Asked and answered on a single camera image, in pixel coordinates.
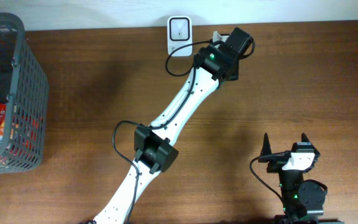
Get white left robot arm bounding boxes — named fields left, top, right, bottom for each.
left=90, top=27, right=255, bottom=224

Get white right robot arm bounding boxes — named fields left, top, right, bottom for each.
left=257, top=133, right=328, bottom=223

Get white barcode scanner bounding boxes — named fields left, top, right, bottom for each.
left=167, top=16, right=193, bottom=55

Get grey plastic basket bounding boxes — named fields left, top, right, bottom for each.
left=0, top=12, right=49, bottom=174

